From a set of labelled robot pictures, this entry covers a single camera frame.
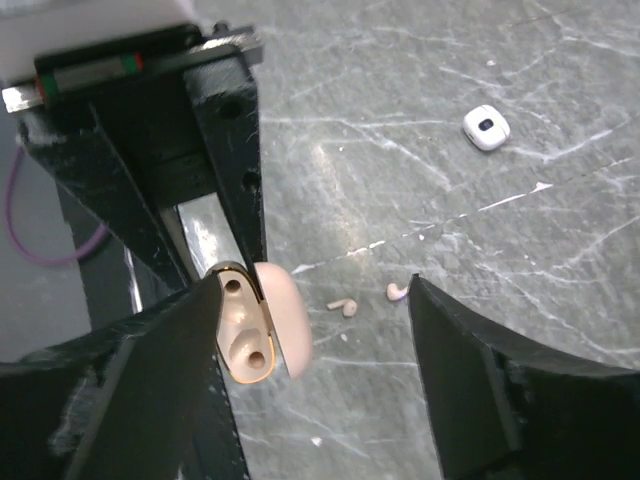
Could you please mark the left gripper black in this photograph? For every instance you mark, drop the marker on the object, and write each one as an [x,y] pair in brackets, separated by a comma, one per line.
[170,114]

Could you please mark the beige earbud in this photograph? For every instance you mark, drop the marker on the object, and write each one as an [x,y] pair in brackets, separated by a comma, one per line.
[348,307]
[395,293]

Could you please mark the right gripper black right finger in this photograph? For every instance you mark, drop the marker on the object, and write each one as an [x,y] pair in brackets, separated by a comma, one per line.
[503,406]

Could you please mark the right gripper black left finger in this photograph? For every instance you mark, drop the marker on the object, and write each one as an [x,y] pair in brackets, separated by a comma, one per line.
[142,398]

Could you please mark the white earbud charging case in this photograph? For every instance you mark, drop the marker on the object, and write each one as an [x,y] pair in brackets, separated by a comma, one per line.
[486,128]

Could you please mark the beige earbud charging case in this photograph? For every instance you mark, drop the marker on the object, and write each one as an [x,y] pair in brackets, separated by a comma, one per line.
[261,321]

